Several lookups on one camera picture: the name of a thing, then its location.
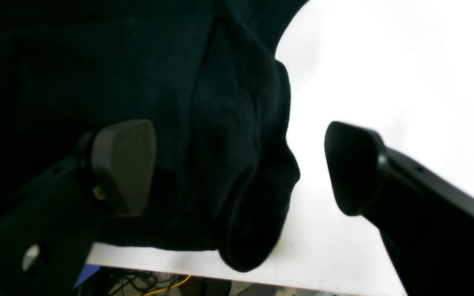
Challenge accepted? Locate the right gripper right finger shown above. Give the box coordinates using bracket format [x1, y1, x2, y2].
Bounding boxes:
[324, 121, 474, 296]

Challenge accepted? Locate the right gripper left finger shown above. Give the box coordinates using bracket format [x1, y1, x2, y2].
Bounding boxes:
[0, 119, 157, 296]

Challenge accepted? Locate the black t-shirt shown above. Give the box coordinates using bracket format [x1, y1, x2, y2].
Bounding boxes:
[0, 0, 305, 272]

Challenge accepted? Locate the yellow floor cable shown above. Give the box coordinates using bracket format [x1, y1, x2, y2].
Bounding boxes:
[136, 275, 192, 296]

